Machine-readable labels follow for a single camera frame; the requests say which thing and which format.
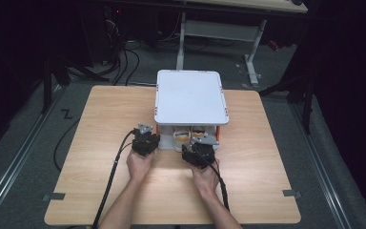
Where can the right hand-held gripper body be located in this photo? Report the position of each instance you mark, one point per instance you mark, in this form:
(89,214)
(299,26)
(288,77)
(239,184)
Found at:
(201,152)

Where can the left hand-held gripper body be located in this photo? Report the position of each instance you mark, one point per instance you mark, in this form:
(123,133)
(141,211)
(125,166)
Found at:
(144,141)

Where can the white two-tier shoe rack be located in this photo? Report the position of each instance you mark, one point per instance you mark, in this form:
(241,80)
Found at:
(190,101)

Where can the person's left hand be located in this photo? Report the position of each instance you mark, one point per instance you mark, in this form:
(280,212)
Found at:
(139,167)

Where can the person's right hand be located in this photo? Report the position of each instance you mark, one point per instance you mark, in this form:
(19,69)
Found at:
(206,179)

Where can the grey tape piece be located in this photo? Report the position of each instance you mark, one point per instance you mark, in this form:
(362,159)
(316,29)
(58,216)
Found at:
(54,196)
(291,193)

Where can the black metal stand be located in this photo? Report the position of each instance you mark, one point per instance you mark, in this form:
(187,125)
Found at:
(47,86)
(308,105)

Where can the dark computer case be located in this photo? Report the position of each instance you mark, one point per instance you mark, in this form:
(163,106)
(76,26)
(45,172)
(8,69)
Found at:
(106,31)

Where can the desk with white legs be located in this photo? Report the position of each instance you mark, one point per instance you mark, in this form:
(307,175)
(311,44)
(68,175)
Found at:
(219,30)

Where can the small red object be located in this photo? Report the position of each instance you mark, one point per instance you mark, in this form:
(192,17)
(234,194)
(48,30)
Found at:
(273,45)

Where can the metal floor rail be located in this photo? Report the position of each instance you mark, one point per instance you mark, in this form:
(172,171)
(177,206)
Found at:
(321,165)
(16,156)

